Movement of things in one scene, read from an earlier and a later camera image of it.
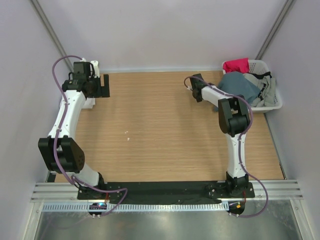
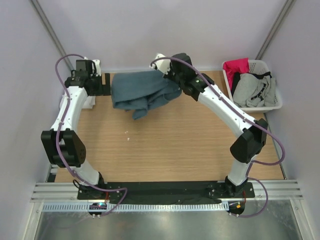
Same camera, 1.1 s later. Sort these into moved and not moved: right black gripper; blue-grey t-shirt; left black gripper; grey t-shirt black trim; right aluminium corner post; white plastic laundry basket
Moved: blue-grey t-shirt; right black gripper
Not moved: white plastic laundry basket; left black gripper; grey t-shirt black trim; right aluminium corner post
